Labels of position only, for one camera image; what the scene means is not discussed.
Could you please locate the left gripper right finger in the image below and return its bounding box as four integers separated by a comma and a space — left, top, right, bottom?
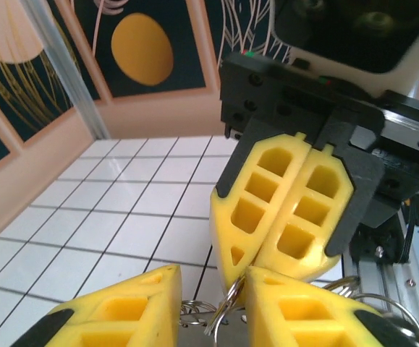
244, 265, 419, 347

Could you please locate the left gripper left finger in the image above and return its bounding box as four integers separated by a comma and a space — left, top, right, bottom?
13, 263, 184, 347

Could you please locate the metal keyring bunch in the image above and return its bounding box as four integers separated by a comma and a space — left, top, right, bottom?
178, 273, 419, 347

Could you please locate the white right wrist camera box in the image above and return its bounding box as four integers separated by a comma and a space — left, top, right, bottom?
272, 0, 419, 99

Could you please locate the aluminium frame rail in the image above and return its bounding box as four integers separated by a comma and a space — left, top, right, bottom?
341, 249, 419, 328

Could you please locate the aluminium corner post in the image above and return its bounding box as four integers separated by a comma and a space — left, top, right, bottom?
23, 0, 109, 141

